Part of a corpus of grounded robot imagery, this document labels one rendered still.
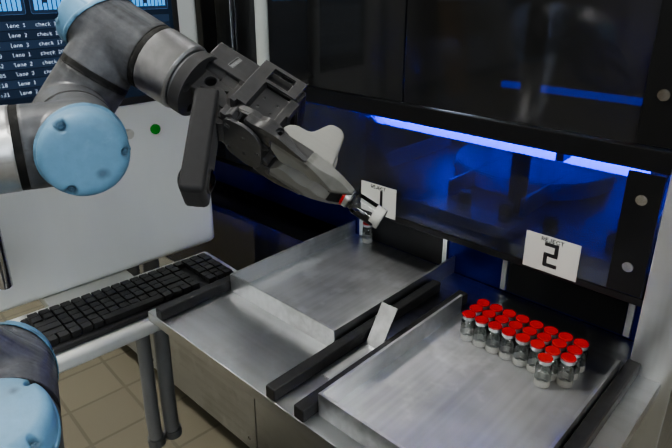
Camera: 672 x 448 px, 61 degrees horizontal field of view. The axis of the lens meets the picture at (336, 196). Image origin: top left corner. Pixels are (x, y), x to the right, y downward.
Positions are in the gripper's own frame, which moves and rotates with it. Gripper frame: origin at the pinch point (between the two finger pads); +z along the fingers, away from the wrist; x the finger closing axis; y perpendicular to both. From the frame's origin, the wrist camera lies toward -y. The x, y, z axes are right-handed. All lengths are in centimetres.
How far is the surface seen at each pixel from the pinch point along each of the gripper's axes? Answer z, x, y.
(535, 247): 25.7, 27.7, 24.2
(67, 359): -29, 55, -28
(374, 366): 14.2, 31.7, -4.4
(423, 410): 22.3, 27.3, -6.6
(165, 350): -29, 110, -14
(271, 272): -10, 56, 5
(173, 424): -18, 126, -27
